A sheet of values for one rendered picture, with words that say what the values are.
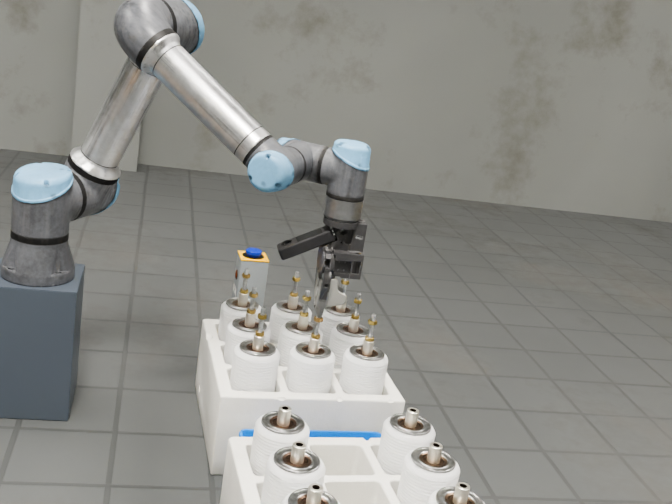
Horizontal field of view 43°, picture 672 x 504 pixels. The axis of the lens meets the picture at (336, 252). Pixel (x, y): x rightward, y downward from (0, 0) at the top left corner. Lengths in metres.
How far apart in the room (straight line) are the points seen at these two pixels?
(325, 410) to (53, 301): 0.60
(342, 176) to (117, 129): 0.51
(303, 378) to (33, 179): 0.68
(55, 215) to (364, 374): 0.71
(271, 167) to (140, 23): 0.37
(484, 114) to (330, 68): 0.85
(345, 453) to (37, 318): 0.70
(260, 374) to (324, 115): 2.74
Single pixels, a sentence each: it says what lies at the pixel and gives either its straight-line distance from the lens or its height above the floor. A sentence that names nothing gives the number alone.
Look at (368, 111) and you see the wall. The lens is 4.39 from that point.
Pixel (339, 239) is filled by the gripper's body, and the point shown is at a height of 0.50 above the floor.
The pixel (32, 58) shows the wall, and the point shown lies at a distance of 4.30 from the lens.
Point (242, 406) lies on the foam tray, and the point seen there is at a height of 0.16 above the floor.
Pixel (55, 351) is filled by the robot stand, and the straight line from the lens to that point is 1.90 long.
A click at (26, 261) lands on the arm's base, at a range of 1.86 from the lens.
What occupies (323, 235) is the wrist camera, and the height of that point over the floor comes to 0.51.
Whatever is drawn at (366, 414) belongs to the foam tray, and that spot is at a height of 0.15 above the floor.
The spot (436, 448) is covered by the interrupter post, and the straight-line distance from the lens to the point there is 1.47.
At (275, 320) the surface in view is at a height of 0.23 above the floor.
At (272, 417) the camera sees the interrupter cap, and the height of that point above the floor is 0.25.
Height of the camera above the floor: 0.98
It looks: 17 degrees down
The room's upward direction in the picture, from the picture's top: 9 degrees clockwise
